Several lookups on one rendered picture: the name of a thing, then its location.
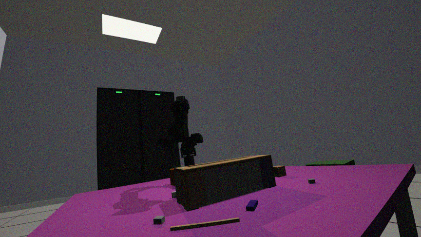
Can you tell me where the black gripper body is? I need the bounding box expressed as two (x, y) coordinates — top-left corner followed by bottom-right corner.
(158, 123), (203, 147)

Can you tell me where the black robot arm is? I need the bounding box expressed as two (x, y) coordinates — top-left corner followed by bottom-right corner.
(168, 96), (196, 166)

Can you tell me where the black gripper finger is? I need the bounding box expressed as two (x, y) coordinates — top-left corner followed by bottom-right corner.
(186, 140), (197, 159)
(165, 143), (176, 161)

